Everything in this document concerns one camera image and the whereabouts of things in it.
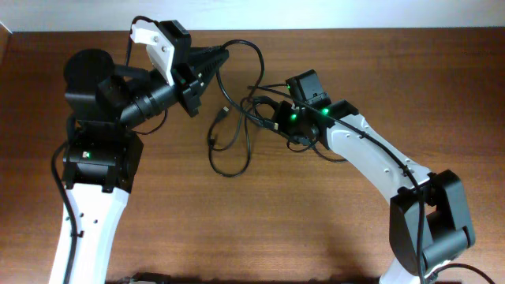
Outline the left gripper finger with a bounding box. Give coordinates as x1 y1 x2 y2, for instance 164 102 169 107
193 48 229 95
188 46 221 63

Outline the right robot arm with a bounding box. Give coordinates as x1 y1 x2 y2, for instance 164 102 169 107
272 100 476 283

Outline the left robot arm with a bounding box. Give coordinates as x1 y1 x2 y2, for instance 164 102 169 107
50 47 229 283

